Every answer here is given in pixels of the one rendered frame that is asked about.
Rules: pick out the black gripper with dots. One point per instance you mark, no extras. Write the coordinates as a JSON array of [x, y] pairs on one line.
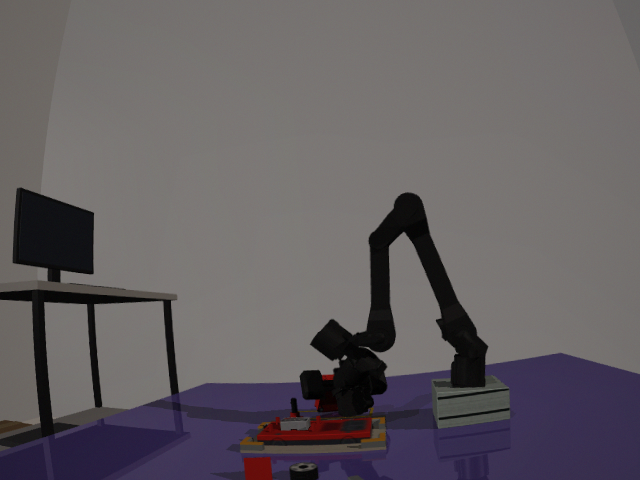
[[314, 387]]

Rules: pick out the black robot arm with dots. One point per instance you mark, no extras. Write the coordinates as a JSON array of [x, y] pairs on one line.
[[333, 341]]

